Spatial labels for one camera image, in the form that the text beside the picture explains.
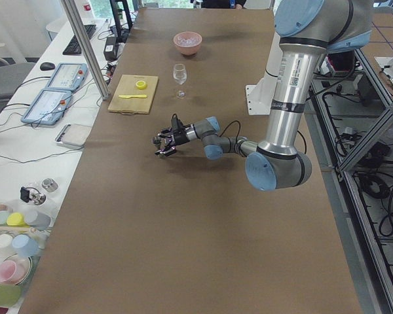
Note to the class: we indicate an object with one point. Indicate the black computer mouse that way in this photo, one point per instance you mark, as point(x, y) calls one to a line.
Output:
point(47, 66)

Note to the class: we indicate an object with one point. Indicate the yellow plastic knife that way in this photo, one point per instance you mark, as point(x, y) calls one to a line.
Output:
point(137, 96)

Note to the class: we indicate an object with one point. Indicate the white tray box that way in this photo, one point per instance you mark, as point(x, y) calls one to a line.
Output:
point(73, 136)

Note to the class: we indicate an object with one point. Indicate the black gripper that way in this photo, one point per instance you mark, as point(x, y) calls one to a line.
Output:
point(181, 138)

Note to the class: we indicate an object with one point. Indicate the blue teach pendant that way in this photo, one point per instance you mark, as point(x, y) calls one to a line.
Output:
point(47, 108)
point(68, 76)

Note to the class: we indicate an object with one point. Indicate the clear wine glass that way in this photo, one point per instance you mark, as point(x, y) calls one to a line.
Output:
point(180, 77)

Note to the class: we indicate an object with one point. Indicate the upper blue teach pendant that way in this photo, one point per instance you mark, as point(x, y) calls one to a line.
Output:
point(68, 76)

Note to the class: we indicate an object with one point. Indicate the lower blue teach pendant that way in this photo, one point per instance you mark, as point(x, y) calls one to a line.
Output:
point(47, 108)

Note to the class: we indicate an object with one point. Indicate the pink bowl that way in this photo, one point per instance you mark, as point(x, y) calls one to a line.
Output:
point(188, 51)

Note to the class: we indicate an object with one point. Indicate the light blue cup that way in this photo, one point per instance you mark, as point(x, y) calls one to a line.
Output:
point(25, 246)

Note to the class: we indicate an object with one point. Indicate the pile of clear ice cubes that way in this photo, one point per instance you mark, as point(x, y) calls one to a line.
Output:
point(187, 40)

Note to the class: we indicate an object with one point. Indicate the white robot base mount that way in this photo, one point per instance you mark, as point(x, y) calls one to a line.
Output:
point(259, 97)

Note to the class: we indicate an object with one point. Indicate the bamboo cutting board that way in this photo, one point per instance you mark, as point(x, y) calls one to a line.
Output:
point(127, 86)

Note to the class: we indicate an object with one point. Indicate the steel double jigger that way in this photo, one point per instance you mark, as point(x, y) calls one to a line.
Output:
point(159, 145)

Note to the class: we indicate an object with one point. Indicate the yellow lemon slice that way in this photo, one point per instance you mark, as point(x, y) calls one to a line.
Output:
point(141, 84)

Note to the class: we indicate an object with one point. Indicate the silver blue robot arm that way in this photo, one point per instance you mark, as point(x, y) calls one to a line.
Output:
point(308, 30)

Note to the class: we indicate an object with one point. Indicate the grey cup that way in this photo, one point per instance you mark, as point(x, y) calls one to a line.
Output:
point(37, 220)

